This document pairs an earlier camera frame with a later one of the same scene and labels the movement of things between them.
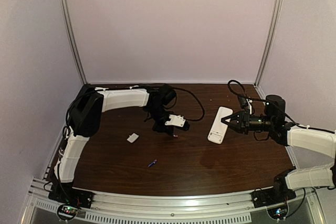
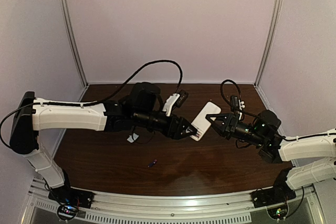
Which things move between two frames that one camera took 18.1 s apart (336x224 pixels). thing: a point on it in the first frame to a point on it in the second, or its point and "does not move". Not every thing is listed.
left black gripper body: [163, 127] to [174, 126]
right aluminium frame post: [279, 1] does not move
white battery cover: [133, 137] does not move
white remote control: [219, 128] to [201, 123]
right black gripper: [243, 121] to [231, 125]
